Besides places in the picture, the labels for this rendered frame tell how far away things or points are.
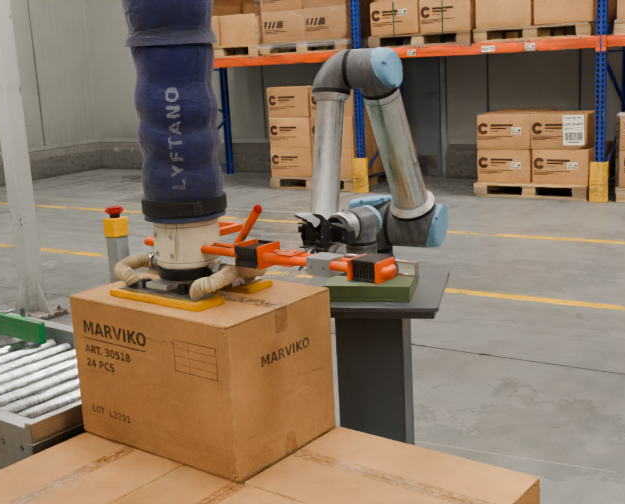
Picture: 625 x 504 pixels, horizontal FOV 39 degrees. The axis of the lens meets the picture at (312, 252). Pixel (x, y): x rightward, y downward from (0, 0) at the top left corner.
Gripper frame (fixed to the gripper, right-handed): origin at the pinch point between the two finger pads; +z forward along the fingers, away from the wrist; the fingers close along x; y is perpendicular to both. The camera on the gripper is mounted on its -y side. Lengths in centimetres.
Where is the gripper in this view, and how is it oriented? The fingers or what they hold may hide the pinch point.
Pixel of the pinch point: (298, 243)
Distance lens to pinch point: 235.4
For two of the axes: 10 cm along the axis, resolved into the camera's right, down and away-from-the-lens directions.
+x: -0.5, -9.8, -2.1
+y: -7.9, -0.9, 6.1
